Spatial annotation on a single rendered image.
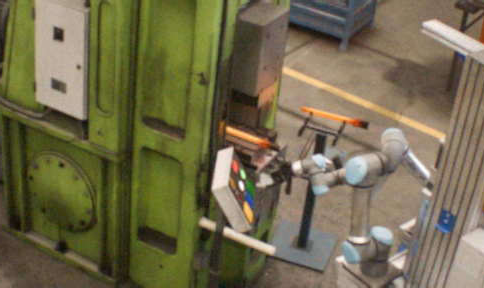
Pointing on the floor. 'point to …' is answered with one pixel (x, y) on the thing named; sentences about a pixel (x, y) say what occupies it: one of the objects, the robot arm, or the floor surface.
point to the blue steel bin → (334, 16)
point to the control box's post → (217, 248)
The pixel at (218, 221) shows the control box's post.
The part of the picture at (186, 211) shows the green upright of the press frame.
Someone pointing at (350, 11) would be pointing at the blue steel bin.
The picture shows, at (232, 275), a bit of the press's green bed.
